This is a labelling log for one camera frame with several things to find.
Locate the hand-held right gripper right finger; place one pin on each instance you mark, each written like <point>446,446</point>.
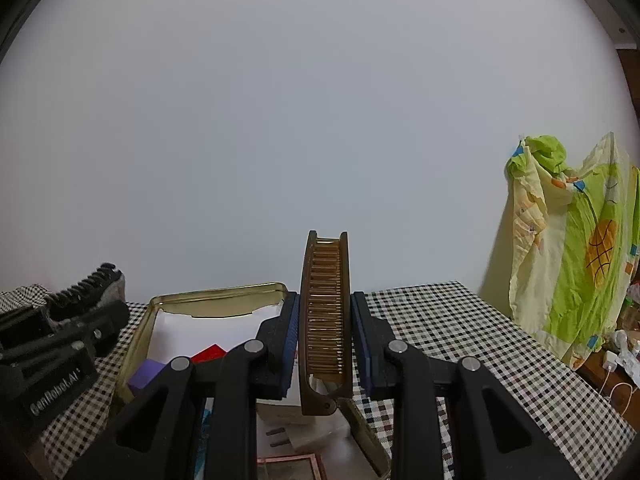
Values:
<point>361,350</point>

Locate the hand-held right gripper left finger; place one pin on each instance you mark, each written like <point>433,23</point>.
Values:
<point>292,345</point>

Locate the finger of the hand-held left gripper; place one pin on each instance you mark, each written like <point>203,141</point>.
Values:
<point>102,330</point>

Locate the gold tin box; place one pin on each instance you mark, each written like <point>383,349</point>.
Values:
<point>132,350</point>

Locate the brown folding comb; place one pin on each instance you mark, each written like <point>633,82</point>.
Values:
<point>325,320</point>

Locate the black hair claw clip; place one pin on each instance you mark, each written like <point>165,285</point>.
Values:
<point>85,285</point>

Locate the purple block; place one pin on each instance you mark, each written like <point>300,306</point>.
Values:
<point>145,377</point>

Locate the red building block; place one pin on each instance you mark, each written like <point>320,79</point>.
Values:
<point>207,354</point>

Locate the white power adapter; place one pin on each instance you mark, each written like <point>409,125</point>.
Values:
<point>315,437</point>

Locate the pink-framed card stack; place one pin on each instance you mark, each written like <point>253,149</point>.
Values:
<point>290,467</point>

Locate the white paper lining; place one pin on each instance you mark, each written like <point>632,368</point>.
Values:
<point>175,335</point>

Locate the black white checked tablecloth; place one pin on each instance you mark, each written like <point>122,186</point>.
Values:
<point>450,325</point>

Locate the yellow green printed cloth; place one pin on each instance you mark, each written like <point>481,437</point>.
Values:
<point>575,260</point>

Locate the brown wooden cabinet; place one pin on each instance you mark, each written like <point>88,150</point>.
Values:
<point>597,375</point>

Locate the white wall charger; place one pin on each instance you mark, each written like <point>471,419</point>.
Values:
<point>611,360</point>

